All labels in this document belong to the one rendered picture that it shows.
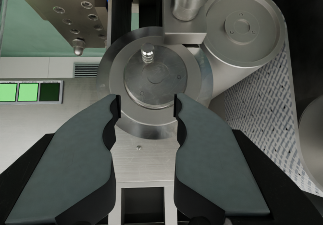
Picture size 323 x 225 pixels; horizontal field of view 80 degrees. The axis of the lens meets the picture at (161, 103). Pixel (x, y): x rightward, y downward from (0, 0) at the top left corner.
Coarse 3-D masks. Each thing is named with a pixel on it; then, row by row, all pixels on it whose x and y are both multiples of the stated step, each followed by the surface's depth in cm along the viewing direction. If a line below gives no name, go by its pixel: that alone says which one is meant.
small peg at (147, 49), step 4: (144, 44) 20; (148, 44) 20; (144, 48) 20; (148, 48) 20; (152, 48) 20; (144, 52) 20; (148, 52) 20; (152, 52) 20; (144, 56) 21; (148, 56) 20; (152, 56) 21; (144, 60) 22; (148, 60) 21; (152, 60) 22
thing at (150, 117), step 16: (128, 48) 24; (176, 48) 25; (112, 64) 24; (192, 64) 24; (112, 80) 24; (192, 80) 24; (128, 96) 23; (192, 96) 24; (128, 112) 23; (144, 112) 23; (160, 112) 23
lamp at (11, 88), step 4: (0, 84) 56; (4, 84) 56; (8, 84) 56; (12, 84) 56; (0, 88) 56; (4, 88) 56; (8, 88) 56; (12, 88) 56; (0, 92) 55; (4, 92) 55; (8, 92) 55; (12, 92) 55; (0, 96) 55; (4, 96) 55; (8, 96) 55; (12, 96) 55; (0, 100) 55; (4, 100) 55; (8, 100) 55; (12, 100) 55
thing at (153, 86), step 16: (160, 48) 23; (128, 64) 22; (144, 64) 23; (160, 64) 23; (176, 64) 23; (128, 80) 22; (144, 80) 23; (160, 80) 22; (176, 80) 22; (144, 96) 22; (160, 96) 22
